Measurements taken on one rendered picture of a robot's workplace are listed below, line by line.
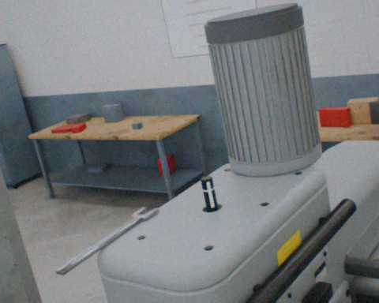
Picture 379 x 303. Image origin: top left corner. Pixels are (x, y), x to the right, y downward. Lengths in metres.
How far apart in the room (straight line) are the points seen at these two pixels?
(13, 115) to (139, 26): 2.61
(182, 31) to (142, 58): 0.72
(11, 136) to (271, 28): 7.43
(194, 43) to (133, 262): 5.41
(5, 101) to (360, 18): 5.05
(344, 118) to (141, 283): 4.14
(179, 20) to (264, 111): 5.23
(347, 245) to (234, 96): 0.44
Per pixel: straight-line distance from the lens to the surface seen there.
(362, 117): 4.99
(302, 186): 1.09
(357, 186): 1.42
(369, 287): 1.45
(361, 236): 1.40
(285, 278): 0.97
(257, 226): 0.96
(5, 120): 8.32
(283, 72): 1.11
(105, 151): 7.69
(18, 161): 8.45
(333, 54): 5.49
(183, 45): 6.34
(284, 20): 1.10
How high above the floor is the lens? 2.29
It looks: 16 degrees down
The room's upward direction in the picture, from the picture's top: 12 degrees counter-clockwise
